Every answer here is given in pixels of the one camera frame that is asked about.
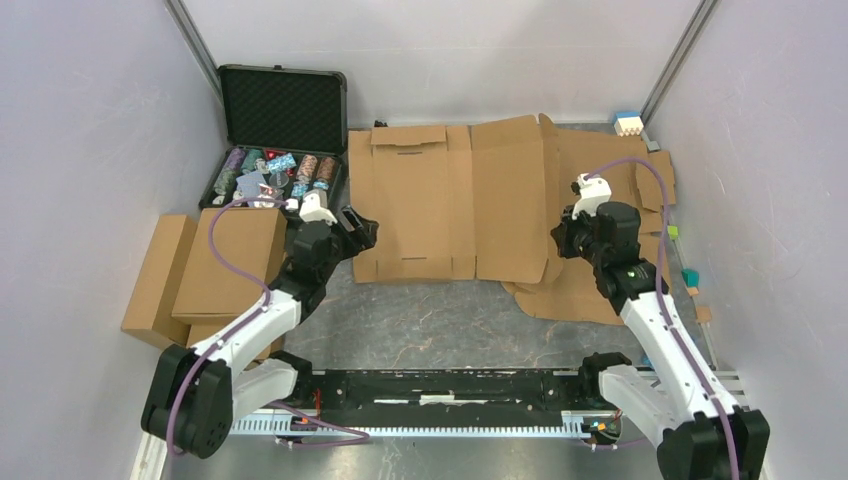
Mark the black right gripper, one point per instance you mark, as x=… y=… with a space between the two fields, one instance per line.
x=562 y=231

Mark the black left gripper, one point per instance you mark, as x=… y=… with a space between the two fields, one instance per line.
x=363 y=235

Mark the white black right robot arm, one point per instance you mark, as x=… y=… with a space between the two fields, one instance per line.
x=698 y=429

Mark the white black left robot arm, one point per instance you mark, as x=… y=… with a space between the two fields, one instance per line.
x=198 y=392

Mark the teal toy block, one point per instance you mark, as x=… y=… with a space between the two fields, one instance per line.
x=691 y=277

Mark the white blue toy block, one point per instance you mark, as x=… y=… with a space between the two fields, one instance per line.
x=628 y=123

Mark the black poker chip case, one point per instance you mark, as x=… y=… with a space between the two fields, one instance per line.
x=286 y=110

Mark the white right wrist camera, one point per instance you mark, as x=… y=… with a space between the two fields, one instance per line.
x=592 y=192

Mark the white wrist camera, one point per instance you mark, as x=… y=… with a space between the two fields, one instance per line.
x=592 y=192
x=311 y=207

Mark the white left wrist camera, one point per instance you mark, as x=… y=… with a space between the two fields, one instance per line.
x=311 y=207

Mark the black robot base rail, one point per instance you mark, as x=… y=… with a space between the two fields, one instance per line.
x=429 y=398

